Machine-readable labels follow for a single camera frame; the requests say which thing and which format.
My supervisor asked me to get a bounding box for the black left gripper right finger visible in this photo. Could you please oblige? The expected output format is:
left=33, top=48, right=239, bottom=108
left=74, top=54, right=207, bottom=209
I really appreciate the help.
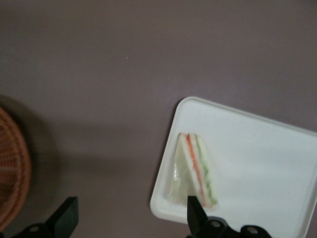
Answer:
left=187, top=195, right=211, bottom=238

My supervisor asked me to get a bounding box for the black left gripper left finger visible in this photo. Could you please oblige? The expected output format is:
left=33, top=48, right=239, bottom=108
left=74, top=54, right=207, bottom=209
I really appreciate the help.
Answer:
left=47, top=196, right=80, bottom=238

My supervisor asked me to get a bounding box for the triangle sandwich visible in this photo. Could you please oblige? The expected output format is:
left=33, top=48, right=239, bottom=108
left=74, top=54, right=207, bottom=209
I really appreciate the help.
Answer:
left=165, top=132, right=220, bottom=212

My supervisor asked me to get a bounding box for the round brown wicker basket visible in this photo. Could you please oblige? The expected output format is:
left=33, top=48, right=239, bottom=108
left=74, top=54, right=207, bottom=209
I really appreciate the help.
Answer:
left=0, top=106, right=33, bottom=227

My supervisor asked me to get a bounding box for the beige rectangular tray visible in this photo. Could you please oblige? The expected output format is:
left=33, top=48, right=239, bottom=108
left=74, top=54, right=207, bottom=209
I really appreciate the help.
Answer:
left=149, top=96, right=317, bottom=238

